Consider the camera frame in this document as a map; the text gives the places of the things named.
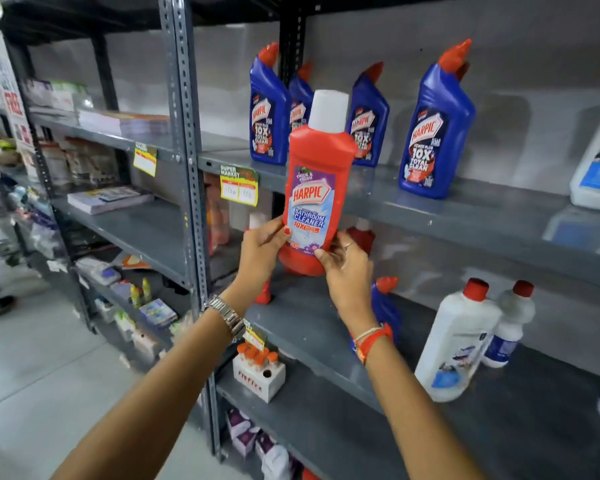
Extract person's left hand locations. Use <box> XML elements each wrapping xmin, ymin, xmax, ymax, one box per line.
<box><xmin>234</xmin><ymin>216</ymin><xmax>293</xmax><ymax>298</ymax></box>

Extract person's right hand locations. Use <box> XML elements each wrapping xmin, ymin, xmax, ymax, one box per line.
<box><xmin>313</xmin><ymin>231</ymin><xmax>376</xmax><ymax>326</ymax></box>

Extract red cleaner bottle white cap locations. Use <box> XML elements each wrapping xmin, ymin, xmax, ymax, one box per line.
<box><xmin>248</xmin><ymin>212</ymin><xmax>274</xmax><ymax>306</ymax></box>
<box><xmin>346</xmin><ymin>218</ymin><xmax>376</xmax><ymax>256</ymax></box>
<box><xmin>278</xmin><ymin>89</ymin><xmax>360</xmax><ymax>277</ymax></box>

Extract person's left forearm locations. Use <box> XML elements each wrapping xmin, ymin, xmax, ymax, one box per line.
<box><xmin>50</xmin><ymin>294</ymin><xmax>248</xmax><ymax>480</ymax></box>

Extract person's right forearm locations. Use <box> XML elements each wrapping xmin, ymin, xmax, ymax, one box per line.
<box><xmin>352</xmin><ymin>329</ymin><xmax>487</xmax><ymax>480</ymax></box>

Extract yellow shelf price tag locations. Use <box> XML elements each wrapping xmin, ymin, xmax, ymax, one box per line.
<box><xmin>219</xmin><ymin>164</ymin><xmax>260</xmax><ymax>207</ymax></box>
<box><xmin>132</xmin><ymin>142</ymin><xmax>158</xmax><ymax>178</ymax></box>
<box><xmin>242</xmin><ymin>319</ymin><xmax>267</xmax><ymax>352</ymax></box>

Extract blue toilet cleaner bottle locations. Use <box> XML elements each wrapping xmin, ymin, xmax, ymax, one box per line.
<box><xmin>288</xmin><ymin>62</ymin><xmax>315</xmax><ymax>136</ymax></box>
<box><xmin>346</xmin><ymin>62</ymin><xmax>390</xmax><ymax>168</ymax></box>
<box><xmin>249</xmin><ymin>42</ymin><xmax>292</xmax><ymax>166</ymax></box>
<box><xmin>351</xmin><ymin>276</ymin><xmax>402</xmax><ymax>356</ymax></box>
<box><xmin>398</xmin><ymin>38</ymin><xmax>477</xmax><ymax>200</ymax></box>

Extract silver wristwatch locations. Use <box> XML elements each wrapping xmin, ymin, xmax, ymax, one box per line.
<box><xmin>203</xmin><ymin>295</ymin><xmax>247</xmax><ymax>343</ymax></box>

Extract white box of orange-capped tubes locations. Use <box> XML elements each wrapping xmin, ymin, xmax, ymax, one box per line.
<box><xmin>232</xmin><ymin>342</ymin><xmax>287</xmax><ymax>404</ymax></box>

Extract grey metal shelving rack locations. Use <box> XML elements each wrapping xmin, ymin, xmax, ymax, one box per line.
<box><xmin>0</xmin><ymin>0</ymin><xmax>197</xmax><ymax>355</ymax></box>
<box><xmin>157</xmin><ymin>0</ymin><xmax>600</xmax><ymax>480</ymax></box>

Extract blue green packet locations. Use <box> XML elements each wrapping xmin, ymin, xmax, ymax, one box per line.
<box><xmin>138</xmin><ymin>298</ymin><xmax>179</xmax><ymax>329</ymax></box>

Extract small yellow bottles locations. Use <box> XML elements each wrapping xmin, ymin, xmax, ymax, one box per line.
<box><xmin>129</xmin><ymin>278</ymin><xmax>154</xmax><ymax>310</ymax></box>

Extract large white bottle red cap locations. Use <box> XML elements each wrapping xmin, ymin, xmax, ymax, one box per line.
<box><xmin>414</xmin><ymin>278</ymin><xmax>504</xmax><ymax>403</ymax></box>

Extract flat pile of notebooks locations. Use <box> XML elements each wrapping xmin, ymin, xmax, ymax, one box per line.
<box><xmin>67</xmin><ymin>186</ymin><xmax>155</xmax><ymax>216</ymax></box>

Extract white blue box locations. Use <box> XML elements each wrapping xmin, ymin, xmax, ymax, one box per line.
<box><xmin>74</xmin><ymin>257</ymin><xmax>122</xmax><ymax>287</ymax></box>

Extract stack of notebooks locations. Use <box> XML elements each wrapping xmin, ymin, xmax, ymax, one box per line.
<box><xmin>77</xmin><ymin>109</ymin><xmax>171</xmax><ymax>141</ymax></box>

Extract purple white packets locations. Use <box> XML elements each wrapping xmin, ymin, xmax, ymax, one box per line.
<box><xmin>224</xmin><ymin>407</ymin><xmax>303</xmax><ymax>480</ymax></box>

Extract small white bottle red cap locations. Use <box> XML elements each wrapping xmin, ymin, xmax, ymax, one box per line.
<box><xmin>481</xmin><ymin>280</ymin><xmax>536</xmax><ymax>369</ymax></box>

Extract clear plastic packets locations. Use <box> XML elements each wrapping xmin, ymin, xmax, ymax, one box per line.
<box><xmin>39</xmin><ymin>139</ymin><xmax>122</xmax><ymax>188</ymax></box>

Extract white boxed goods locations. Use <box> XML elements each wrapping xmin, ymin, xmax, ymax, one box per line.
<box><xmin>24</xmin><ymin>78</ymin><xmax>94</xmax><ymax>113</ymax></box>

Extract large white jug blue label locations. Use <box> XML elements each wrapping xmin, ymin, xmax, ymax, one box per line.
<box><xmin>569</xmin><ymin>89</ymin><xmax>600</xmax><ymax>214</ymax></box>

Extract white red poster sign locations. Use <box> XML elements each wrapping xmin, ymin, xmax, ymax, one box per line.
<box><xmin>0</xmin><ymin>32</ymin><xmax>36</xmax><ymax>151</ymax></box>

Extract red thread bracelet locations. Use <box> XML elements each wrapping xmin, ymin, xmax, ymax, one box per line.
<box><xmin>350</xmin><ymin>323</ymin><xmax>395</xmax><ymax>366</ymax></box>

